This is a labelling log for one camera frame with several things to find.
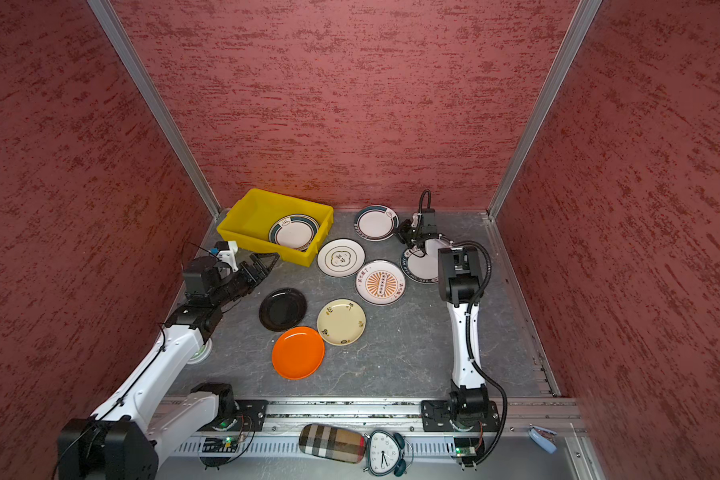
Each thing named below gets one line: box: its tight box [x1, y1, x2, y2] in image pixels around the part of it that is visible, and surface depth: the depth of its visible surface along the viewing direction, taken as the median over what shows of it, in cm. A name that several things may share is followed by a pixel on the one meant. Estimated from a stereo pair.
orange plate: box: [271, 326, 325, 380], surface depth 86 cm
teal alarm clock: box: [363, 430, 414, 477], surface depth 68 cm
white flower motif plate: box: [316, 238, 367, 279], surface depth 108 cm
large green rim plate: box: [268, 214, 321, 252], surface depth 115 cm
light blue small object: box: [528, 423, 558, 454], surface depth 72 cm
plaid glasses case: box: [298, 424, 367, 464], surface depth 70 cm
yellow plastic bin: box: [216, 188, 334, 268], surface depth 116 cm
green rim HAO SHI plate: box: [401, 238, 452, 284], surface depth 102 cm
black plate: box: [258, 287, 308, 332], surface depth 94 cm
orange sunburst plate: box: [354, 259, 407, 307], surface depth 102 cm
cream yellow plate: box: [316, 298, 367, 346], surface depth 92 cm
